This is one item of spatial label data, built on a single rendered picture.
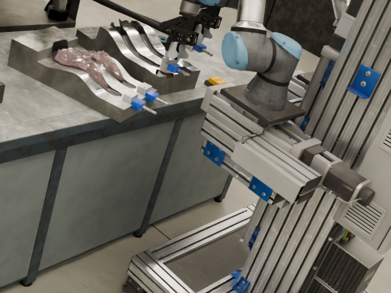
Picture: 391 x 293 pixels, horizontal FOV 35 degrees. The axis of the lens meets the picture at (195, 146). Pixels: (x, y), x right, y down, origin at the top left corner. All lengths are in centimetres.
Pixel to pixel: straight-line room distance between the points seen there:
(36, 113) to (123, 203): 74
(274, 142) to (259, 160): 13
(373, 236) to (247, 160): 50
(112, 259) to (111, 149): 63
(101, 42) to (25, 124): 70
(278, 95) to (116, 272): 116
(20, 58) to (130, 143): 53
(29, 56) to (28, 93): 16
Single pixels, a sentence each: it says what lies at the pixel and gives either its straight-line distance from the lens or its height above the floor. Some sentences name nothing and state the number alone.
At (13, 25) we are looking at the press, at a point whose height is 79.
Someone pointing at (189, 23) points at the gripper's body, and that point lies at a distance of 239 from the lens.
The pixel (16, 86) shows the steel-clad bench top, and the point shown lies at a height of 80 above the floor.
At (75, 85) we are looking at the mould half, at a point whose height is 86.
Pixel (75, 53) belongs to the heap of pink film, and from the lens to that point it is 240.
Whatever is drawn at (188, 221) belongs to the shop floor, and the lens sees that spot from 321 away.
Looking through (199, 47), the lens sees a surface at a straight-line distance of 270.
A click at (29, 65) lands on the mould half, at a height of 84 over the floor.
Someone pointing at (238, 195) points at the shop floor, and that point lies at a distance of 357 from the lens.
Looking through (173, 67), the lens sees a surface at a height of 93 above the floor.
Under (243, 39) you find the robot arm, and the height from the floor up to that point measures 125.
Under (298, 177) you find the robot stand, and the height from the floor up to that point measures 95.
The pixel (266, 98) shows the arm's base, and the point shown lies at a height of 107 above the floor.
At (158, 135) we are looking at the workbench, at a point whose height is 61.
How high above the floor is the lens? 183
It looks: 28 degrees down
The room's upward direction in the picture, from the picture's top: 20 degrees clockwise
